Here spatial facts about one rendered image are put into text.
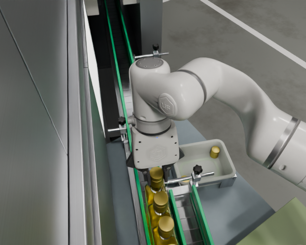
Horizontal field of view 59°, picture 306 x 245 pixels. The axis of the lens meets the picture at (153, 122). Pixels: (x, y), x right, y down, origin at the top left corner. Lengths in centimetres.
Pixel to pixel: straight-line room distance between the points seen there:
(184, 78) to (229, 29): 295
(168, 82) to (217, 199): 75
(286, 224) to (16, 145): 95
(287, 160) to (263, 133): 5
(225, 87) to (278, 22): 319
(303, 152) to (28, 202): 33
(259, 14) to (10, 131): 361
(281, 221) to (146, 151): 64
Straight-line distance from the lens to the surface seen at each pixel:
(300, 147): 41
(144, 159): 58
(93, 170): 50
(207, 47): 304
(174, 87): 42
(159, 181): 66
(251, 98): 47
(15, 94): 26
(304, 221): 111
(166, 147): 57
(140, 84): 47
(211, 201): 111
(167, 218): 63
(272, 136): 40
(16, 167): 24
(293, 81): 289
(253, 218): 112
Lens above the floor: 175
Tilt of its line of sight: 51 degrees down
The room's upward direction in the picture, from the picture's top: straight up
